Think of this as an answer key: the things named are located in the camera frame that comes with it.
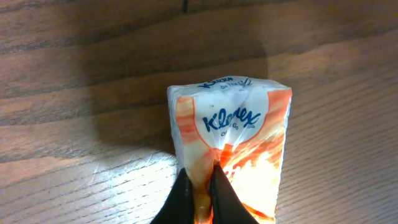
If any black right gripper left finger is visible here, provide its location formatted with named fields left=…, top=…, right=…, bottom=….
left=150, top=168, right=194, bottom=224

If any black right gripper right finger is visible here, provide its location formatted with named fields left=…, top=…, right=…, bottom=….
left=210, top=163, right=258, bottom=224

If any orange snack packet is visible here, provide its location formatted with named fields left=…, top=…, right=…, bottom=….
left=167, top=76, right=292, bottom=223

